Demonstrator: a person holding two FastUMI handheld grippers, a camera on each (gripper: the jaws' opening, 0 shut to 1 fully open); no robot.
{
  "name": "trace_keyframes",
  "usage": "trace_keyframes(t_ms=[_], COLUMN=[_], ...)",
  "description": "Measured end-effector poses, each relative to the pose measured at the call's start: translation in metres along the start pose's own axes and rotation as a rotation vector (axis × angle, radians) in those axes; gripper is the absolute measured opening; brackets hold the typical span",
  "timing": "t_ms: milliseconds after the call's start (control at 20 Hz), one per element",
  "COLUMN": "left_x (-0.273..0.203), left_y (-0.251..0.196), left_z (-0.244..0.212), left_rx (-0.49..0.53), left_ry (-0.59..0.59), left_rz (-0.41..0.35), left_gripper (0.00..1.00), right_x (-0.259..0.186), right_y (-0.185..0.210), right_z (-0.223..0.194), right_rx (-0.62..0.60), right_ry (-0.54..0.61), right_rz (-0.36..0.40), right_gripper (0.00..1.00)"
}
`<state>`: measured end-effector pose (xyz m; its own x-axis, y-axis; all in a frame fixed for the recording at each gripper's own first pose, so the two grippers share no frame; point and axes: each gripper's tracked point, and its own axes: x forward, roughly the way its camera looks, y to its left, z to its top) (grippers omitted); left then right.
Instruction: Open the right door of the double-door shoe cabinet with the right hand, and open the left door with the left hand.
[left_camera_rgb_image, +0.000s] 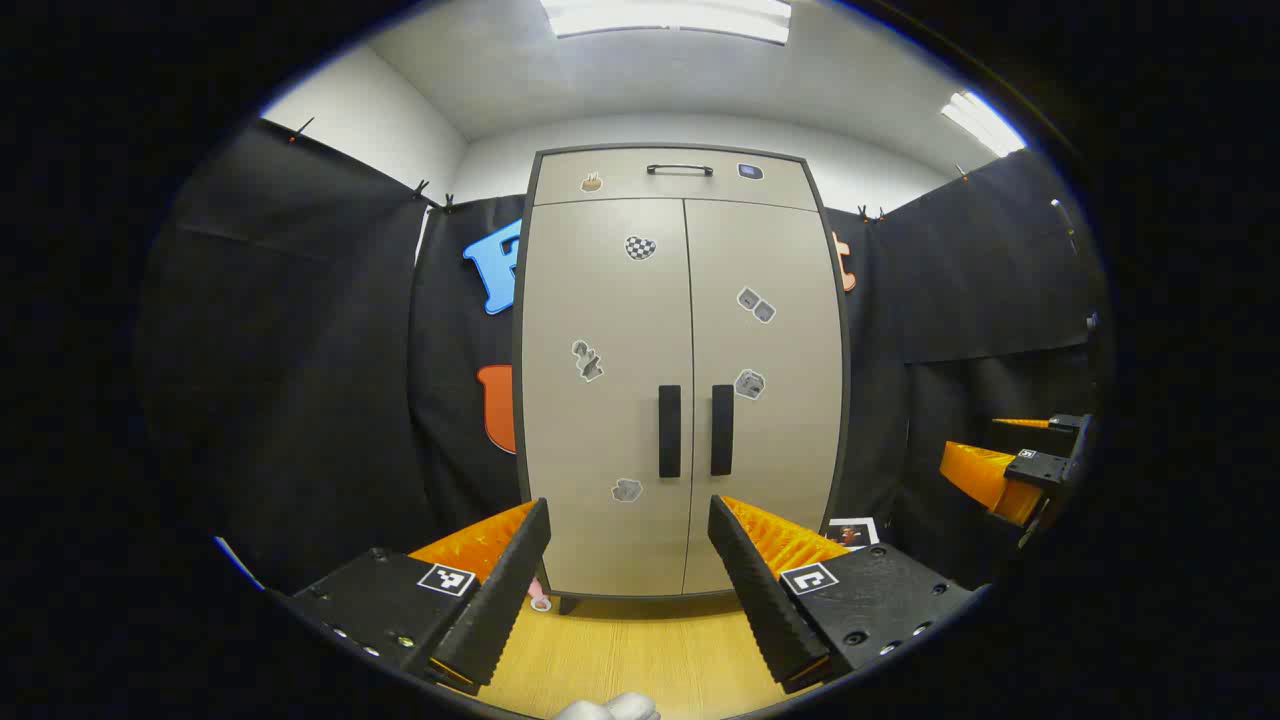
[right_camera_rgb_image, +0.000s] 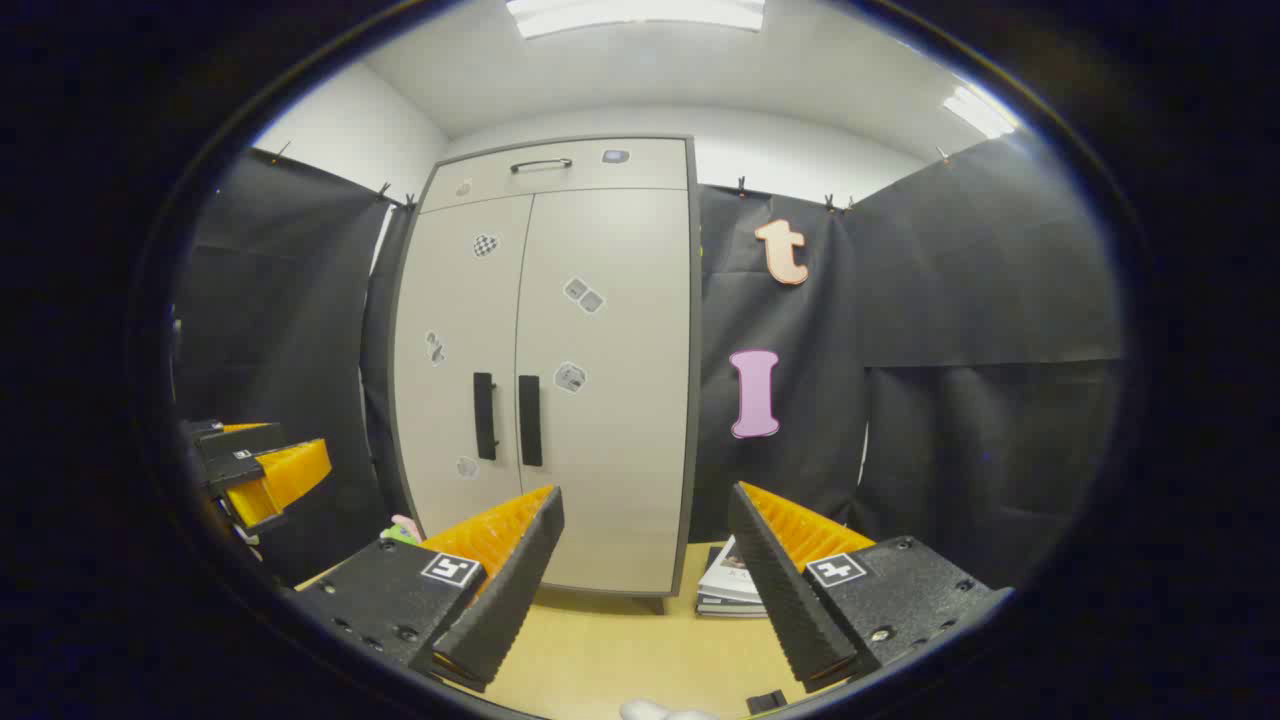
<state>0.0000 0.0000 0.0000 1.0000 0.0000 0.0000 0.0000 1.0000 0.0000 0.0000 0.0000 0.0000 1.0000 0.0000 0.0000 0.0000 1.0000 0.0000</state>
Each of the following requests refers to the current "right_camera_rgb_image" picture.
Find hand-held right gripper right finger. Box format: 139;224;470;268
727;481;1013;694

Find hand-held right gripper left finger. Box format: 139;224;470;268
290;485;566;694

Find black backdrop cloth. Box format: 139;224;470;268
688;133;1129;591
178;148;419;589

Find grey shoe cabinet door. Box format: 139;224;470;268
515;188;693;596
392;195;534;541

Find stack of magazines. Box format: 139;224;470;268
696;537;771;619

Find grey double-door shoe cabinet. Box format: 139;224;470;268
385;135;701;613

